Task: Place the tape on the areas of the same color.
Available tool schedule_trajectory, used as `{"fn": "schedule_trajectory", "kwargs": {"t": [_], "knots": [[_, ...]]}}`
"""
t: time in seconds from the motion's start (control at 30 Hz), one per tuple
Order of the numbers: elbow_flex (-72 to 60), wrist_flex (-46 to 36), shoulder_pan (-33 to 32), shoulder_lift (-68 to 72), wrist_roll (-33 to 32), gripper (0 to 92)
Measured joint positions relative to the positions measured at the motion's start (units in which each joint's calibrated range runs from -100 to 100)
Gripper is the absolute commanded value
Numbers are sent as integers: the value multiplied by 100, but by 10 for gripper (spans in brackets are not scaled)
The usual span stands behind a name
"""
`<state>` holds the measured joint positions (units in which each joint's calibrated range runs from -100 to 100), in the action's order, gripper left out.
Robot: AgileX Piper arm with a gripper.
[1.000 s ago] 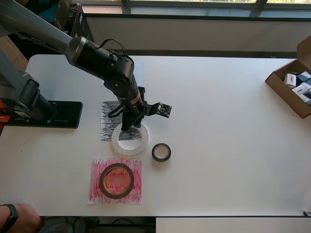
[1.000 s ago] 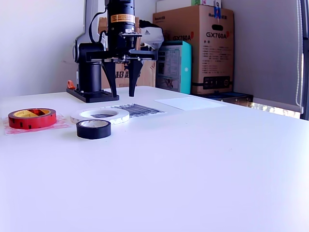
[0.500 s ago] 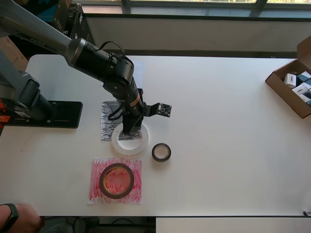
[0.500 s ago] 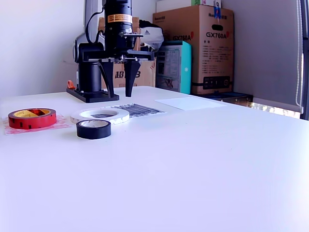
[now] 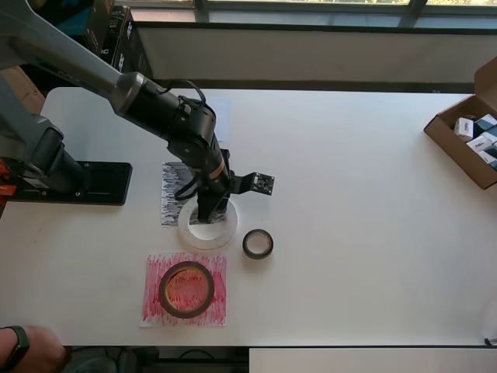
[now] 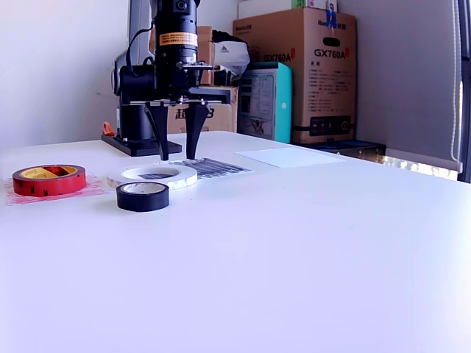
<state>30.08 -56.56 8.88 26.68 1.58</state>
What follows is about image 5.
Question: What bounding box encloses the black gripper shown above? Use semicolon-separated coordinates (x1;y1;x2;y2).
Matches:
193;170;236;226

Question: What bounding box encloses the white tape roll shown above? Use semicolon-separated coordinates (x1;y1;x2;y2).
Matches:
177;196;238;252

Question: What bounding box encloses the black tape roll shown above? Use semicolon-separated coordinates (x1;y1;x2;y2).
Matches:
242;229;274;261

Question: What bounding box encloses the red tape roll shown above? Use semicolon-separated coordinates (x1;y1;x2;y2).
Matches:
158;261;215;320

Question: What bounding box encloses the bare human hand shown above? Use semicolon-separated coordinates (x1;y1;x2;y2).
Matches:
15;325;73;373

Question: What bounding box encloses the black scribbled paper sheet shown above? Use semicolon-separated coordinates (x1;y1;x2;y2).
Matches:
161;161;228;228

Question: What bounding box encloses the plain white paper sheet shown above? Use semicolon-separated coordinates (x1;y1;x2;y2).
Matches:
209;96;231;143

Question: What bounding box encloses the red scribbled paper sheet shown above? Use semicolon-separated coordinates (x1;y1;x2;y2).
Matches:
139;253;228;329

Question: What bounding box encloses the black box with trim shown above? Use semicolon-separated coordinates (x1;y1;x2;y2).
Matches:
112;19;155;89

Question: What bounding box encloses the grey shoe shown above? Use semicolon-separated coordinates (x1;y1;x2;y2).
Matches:
69;347;117;373

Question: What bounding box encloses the black AOC monitor box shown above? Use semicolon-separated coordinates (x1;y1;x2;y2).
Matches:
83;0;135;71

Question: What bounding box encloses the white furniture panel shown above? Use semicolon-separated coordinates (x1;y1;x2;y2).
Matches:
248;348;497;373

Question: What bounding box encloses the small labelled cardboard box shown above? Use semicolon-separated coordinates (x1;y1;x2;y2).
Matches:
0;64;47;113

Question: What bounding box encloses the teal product box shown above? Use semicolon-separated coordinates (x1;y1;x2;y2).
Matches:
50;0;96;37

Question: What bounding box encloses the black wristband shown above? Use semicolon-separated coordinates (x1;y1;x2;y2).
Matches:
0;325;31;373

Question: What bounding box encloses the open brown cardboard box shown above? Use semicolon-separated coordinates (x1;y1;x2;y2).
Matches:
422;56;497;191

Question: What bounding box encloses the small white carton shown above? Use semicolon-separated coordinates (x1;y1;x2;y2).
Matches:
454;117;475;143
465;131;491;153
478;149;497;171

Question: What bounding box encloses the small dark teal carton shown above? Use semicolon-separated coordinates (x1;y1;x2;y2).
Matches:
474;114;497;133

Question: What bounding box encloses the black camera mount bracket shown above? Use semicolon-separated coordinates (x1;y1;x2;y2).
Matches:
228;170;257;195

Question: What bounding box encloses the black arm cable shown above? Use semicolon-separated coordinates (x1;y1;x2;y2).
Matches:
173;173;203;202

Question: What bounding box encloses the small camera circuit board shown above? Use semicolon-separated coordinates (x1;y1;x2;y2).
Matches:
251;172;277;197

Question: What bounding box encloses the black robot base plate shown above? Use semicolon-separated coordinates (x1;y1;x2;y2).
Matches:
7;162;133;207

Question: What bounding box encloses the dark window frame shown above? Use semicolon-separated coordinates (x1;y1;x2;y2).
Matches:
131;0;497;29

